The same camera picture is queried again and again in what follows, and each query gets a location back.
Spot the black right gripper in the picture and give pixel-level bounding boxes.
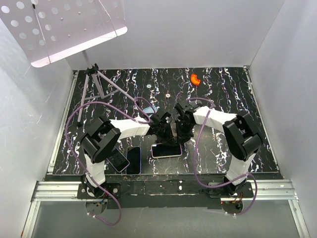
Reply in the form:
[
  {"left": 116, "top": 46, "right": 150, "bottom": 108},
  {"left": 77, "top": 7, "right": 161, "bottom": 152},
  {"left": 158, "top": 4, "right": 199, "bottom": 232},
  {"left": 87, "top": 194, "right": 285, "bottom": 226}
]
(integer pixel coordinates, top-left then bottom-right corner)
[{"left": 174, "top": 120, "right": 195, "bottom": 145}]

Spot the pink phone case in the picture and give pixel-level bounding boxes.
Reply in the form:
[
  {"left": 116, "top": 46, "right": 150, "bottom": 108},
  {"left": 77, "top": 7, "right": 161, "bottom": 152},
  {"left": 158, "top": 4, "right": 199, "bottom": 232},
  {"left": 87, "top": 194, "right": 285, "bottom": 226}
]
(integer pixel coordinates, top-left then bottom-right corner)
[{"left": 151, "top": 143, "right": 183, "bottom": 159}]

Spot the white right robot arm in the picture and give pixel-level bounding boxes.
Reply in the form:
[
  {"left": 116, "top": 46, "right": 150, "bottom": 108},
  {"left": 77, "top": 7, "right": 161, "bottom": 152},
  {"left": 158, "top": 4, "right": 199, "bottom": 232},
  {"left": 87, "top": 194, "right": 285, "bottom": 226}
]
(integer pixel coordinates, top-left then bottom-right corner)
[{"left": 174, "top": 98, "right": 263, "bottom": 197}]

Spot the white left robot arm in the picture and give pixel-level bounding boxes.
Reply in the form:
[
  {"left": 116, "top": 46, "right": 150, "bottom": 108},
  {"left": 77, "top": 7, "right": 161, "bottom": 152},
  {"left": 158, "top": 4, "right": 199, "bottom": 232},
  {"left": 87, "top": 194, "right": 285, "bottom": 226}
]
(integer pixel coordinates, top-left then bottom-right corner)
[{"left": 80, "top": 110, "right": 179, "bottom": 198}]

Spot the blue phone case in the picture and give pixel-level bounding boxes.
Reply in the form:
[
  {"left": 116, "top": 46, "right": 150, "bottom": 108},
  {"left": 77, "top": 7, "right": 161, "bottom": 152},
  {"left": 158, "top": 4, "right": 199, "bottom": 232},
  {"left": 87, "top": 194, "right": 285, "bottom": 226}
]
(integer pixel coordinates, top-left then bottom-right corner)
[{"left": 143, "top": 106, "right": 158, "bottom": 117}]

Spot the purple edged black phone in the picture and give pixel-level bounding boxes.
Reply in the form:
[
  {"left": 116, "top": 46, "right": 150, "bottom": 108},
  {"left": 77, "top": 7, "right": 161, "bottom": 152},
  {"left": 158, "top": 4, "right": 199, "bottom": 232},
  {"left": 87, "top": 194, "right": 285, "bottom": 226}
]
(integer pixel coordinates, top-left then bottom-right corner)
[{"left": 126, "top": 146, "right": 142, "bottom": 175}]

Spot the lilac phone tilted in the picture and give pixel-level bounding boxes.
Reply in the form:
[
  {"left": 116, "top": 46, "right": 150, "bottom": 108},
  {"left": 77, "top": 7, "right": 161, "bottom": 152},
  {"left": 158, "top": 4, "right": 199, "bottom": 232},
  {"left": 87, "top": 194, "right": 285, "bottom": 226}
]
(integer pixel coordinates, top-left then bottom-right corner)
[{"left": 107, "top": 147, "right": 130, "bottom": 173}]

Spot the orange curved plastic part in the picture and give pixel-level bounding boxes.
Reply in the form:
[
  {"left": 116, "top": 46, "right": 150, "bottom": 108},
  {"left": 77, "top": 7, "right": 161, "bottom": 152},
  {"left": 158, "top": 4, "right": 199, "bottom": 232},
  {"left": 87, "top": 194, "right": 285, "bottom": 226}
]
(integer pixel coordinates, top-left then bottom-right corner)
[{"left": 190, "top": 74, "right": 201, "bottom": 86}]

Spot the perforated music stand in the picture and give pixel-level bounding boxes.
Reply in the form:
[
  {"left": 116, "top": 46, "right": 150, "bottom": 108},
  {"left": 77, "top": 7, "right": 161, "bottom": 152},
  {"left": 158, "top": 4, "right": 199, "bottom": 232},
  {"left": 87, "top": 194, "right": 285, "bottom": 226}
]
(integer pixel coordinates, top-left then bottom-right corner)
[{"left": 0, "top": 0, "right": 128, "bottom": 125}]

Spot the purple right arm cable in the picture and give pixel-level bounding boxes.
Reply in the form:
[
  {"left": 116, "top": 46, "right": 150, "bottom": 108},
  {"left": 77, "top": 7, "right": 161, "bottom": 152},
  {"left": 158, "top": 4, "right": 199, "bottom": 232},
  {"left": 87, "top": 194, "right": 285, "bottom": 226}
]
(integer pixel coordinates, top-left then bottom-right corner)
[{"left": 188, "top": 97, "right": 259, "bottom": 216}]

